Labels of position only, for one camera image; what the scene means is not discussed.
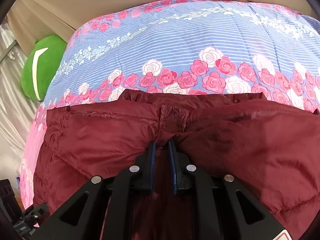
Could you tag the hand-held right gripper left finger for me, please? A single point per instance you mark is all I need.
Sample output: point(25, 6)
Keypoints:
point(153, 170)

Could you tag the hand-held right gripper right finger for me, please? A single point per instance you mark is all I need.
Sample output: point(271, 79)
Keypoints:
point(173, 170)

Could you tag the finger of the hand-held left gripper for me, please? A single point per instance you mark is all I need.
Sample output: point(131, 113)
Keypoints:
point(30, 220)

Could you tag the maroon puffer jacket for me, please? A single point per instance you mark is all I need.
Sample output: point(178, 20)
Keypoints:
point(237, 140)

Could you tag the silver curtain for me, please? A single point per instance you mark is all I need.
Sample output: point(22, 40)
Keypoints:
point(15, 120)

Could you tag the pink floral blanket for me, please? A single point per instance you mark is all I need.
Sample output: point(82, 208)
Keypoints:
point(175, 35)

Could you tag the green plush pillow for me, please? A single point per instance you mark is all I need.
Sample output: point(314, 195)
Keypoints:
point(45, 65)

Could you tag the beige cloth sheet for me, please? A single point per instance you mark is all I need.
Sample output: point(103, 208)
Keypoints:
point(100, 0)

